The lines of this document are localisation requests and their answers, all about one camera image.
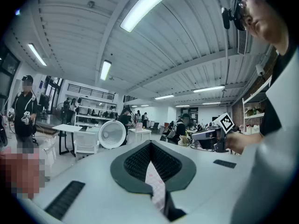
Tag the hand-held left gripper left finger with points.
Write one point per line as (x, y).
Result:
(93, 195)

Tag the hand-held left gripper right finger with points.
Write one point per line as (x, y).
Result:
(205, 185)

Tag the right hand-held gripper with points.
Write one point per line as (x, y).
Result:
(224, 123)

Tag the person's right forearm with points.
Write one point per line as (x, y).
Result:
(252, 141)

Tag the person's right hand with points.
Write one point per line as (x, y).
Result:
(234, 142)

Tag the ceiling light panel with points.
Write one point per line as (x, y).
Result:
(164, 97)
(37, 54)
(149, 3)
(209, 89)
(105, 70)

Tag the pink checked tablecloth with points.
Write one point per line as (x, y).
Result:
(154, 183)

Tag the white office chair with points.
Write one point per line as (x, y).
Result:
(85, 143)

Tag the dark blue rice cooker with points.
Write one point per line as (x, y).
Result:
(112, 134)

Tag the person's black shirt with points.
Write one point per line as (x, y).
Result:
(271, 115)

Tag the white table with black legs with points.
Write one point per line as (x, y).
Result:
(66, 127)

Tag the white shelf unit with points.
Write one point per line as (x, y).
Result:
(95, 115)

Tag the standing fan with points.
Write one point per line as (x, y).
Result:
(61, 112)

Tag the ceiling air conditioner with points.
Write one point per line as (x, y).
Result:
(243, 42)

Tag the person's head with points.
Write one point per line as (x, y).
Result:
(264, 20)

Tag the white wall shelf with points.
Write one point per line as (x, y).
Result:
(254, 115)

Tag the black head camera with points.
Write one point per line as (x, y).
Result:
(227, 18)

